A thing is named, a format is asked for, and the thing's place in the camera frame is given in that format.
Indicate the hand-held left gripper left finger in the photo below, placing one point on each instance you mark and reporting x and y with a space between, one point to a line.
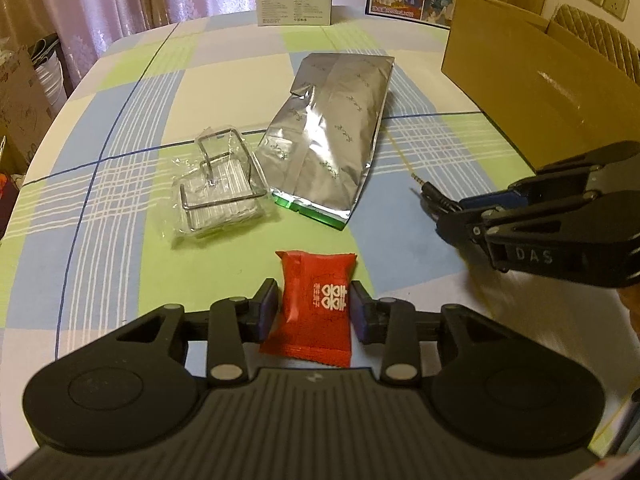
265 307

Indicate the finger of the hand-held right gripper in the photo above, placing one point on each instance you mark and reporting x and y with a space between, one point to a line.
492 201
465 230

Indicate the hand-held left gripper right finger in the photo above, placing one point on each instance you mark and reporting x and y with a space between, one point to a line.
359 310

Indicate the red snack packet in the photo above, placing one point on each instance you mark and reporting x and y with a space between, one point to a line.
310 310

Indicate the silver foil bag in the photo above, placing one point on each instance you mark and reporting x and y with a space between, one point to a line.
325 135

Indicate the quilted chair back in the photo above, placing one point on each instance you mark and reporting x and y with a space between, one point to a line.
600 35

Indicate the brown storage cardboard box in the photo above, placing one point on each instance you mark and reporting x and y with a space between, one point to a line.
22 110

